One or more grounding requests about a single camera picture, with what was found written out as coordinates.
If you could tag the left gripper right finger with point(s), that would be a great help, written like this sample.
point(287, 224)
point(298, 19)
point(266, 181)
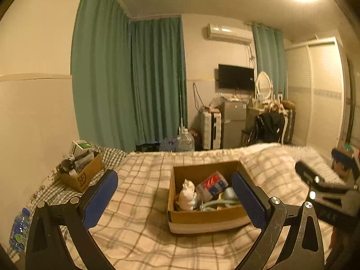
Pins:
point(303, 247)

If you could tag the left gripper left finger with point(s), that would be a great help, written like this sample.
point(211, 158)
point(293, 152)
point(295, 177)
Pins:
point(46, 247)

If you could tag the light blue earbud case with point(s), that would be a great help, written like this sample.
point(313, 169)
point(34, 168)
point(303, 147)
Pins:
point(230, 194)

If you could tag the blue water bottle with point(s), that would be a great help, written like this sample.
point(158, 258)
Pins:
point(20, 230)

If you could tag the small cardboard stool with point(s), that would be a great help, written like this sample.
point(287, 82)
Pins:
point(348, 151)

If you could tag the small cardboard box with items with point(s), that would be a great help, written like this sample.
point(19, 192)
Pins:
point(80, 182)

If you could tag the black jacket on chair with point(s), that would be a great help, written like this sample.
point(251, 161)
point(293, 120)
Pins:
point(270, 127)

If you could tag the red blue labelled jar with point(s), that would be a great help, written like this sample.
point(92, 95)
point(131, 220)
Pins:
point(210, 188)

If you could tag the open cardboard box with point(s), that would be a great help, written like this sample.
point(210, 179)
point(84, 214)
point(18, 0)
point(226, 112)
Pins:
point(194, 222)

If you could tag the white cloth bundle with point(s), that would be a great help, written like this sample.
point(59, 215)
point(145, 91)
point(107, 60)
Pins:
point(187, 197)

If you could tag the white louvered wardrobe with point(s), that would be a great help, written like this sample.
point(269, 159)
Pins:
point(316, 84)

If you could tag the white oval mirror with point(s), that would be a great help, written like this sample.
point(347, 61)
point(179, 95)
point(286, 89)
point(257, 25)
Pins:
point(264, 87)

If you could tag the silver mini fridge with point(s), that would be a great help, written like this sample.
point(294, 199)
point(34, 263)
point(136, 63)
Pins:
point(233, 117)

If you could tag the black bag on floor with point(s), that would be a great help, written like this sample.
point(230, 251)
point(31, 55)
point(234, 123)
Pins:
point(148, 147)

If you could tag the white suitcase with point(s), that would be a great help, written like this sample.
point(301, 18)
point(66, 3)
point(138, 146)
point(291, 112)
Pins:
point(210, 129)

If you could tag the large water jug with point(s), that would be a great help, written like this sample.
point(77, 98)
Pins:
point(185, 141)

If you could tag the narrow green curtain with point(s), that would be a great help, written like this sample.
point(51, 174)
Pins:
point(271, 56)

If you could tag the large green curtain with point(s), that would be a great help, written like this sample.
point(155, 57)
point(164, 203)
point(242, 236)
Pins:
point(129, 80)

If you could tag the white air conditioner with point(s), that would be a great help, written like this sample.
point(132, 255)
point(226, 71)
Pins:
point(229, 34)

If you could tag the black wall television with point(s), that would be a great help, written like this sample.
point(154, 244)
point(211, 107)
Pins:
point(236, 77)

